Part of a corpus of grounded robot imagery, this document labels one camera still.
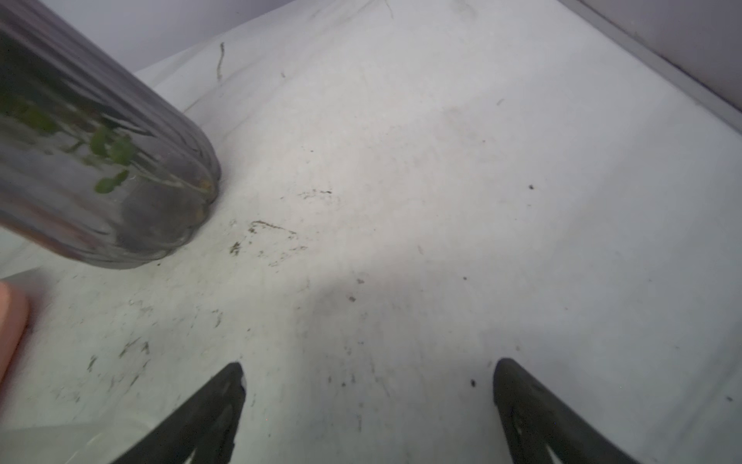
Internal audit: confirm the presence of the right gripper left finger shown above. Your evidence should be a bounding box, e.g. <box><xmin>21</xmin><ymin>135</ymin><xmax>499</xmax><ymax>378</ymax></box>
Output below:
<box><xmin>114</xmin><ymin>362</ymin><xmax>247</xmax><ymax>464</ymax></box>

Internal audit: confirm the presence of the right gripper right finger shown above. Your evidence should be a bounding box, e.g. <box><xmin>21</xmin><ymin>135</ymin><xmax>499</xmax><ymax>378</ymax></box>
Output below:
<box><xmin>493</xmin><ymin>358</ymin><xmax>636</xmax><ymax>463</ymax></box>

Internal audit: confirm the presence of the clear jar with cookies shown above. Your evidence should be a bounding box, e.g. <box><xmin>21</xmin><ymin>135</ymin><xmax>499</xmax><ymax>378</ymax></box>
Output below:
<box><xmin>1</xmin><ymin>418</ymin><xmax>153</xmax><ymax>464</ymax></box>

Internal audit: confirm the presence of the pink plastic tray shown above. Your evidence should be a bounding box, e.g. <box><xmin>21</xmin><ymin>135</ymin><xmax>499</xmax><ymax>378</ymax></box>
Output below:
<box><xmin>0</xmin><ymin>281</ymin><xmax>31</xmax><ymax>379</ymax></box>

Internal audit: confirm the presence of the dark glass flower vase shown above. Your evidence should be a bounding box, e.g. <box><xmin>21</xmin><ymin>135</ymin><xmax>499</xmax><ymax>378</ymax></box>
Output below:
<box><xmin>1</xmin><ymin>1</ymin><xmax>221</xmax><ymax>269</ymax></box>

